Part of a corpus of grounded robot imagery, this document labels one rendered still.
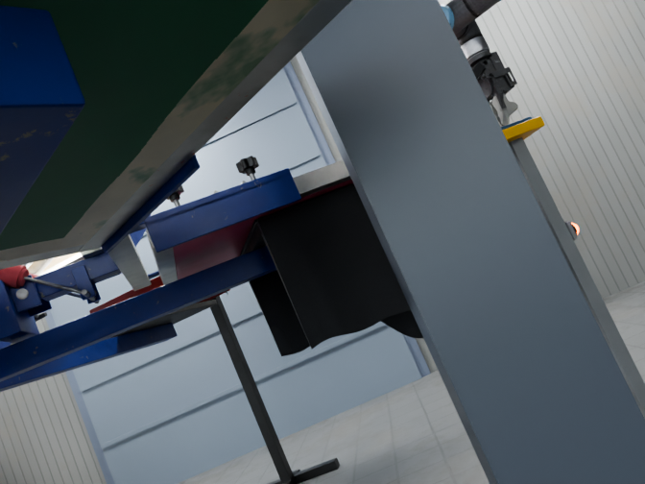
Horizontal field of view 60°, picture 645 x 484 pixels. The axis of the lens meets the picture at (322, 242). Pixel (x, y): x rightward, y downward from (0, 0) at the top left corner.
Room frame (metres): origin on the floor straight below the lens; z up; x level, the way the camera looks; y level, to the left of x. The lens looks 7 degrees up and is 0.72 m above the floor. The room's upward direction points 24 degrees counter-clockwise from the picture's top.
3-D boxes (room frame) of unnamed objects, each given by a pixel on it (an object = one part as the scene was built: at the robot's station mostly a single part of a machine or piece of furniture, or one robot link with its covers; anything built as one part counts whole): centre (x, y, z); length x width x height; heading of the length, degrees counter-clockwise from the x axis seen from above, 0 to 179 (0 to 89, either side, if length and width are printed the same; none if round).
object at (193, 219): (1.08, 0.15, 0.97); 0.30 x 0.05 x 0.07; 107
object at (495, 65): (1.48, -0.60, 1.12); 0.09 x 0.08 x 0.12; 107
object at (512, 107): (1.46, -0.60, 1.01); 0.06 x 0.03 x 0.09; 107
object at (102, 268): (1.25, 0.54, 1.02); 0.17 x 0.06 x 0.05; 107
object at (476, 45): (1.48, -0.59, 1.20); 0.08 x 0.08 x 0.05
